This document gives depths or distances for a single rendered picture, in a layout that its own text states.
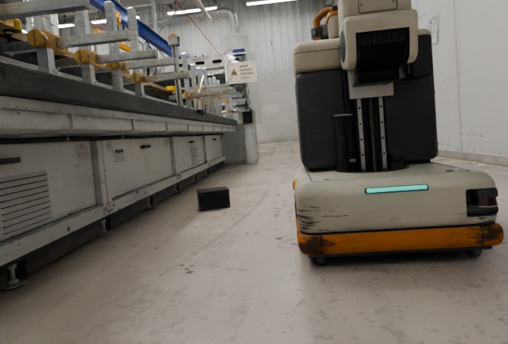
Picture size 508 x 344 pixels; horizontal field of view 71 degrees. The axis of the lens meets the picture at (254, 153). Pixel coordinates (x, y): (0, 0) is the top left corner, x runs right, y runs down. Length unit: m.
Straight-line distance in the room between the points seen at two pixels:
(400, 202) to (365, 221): 0.12
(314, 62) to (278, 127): 10.51
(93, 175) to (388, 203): 1.43
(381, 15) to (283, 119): 10.81
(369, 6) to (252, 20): 11.33
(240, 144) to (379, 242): 4.76
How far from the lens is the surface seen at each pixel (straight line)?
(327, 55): 1.50
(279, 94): 12.03
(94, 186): 2.00
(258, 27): 12.51
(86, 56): 1.54
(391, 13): 1.26
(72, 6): 1.08
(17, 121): 1.22
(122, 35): 1.29
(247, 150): 5.69
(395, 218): 1.21
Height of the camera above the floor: 0.46
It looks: 3 degrees down
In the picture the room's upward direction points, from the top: 5 degrees counter-clockwise
